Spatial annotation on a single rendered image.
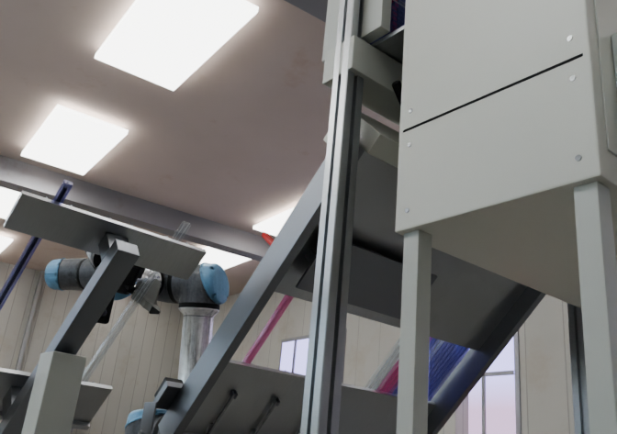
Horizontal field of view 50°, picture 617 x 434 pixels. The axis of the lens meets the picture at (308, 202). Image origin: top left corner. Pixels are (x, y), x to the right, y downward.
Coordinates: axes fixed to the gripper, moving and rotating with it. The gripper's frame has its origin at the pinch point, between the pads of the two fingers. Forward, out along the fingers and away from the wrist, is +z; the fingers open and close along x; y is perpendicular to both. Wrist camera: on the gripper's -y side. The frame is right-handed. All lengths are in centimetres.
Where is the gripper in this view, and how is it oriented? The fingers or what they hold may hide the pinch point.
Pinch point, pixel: (129, 308)
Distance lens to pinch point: 130.5
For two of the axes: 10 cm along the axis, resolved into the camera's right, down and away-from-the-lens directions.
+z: 4.9, 3.4, -8.0
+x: 7.5, 3.1, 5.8
